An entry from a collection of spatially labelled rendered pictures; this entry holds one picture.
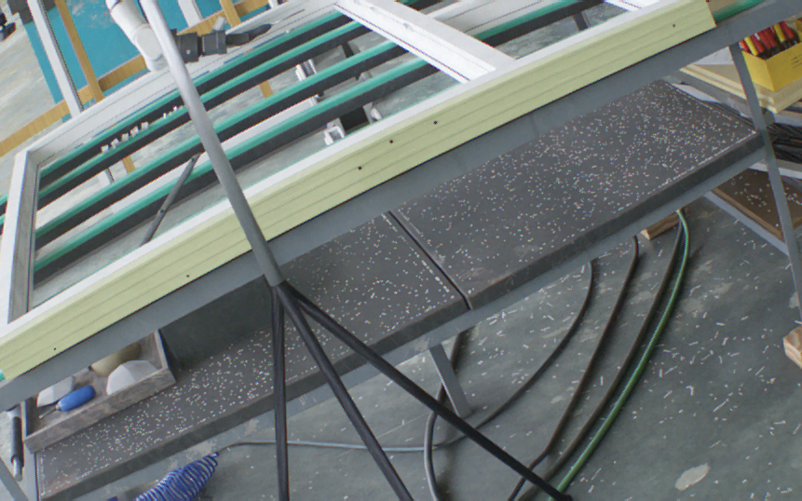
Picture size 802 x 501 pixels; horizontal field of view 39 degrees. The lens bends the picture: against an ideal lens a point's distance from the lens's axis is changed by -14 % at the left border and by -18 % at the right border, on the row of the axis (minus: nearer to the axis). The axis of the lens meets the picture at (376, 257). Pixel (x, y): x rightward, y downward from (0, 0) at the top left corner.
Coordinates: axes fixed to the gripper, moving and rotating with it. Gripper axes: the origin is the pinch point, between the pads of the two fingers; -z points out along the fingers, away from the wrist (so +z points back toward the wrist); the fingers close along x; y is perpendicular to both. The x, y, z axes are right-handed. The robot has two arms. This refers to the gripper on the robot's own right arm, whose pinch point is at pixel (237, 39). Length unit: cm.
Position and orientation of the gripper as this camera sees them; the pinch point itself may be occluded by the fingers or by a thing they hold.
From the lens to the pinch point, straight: 338.9
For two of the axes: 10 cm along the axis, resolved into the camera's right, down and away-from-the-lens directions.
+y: 1.2, 9.9, -0.3
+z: -9.9, 1.2, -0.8
